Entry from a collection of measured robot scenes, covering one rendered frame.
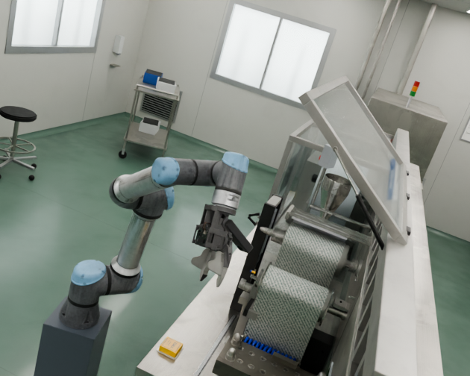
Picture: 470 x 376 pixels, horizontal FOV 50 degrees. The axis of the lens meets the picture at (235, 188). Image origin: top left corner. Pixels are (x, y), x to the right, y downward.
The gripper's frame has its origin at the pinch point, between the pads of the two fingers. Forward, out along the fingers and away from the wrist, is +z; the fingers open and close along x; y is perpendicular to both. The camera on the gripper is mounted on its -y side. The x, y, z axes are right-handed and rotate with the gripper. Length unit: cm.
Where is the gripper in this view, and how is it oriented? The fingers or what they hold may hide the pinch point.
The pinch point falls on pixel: (212, 280)
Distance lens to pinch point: 140.9
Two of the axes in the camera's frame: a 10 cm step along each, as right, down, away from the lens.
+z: -2.4, 9.6, -1.3
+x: 5.6, 0.3, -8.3
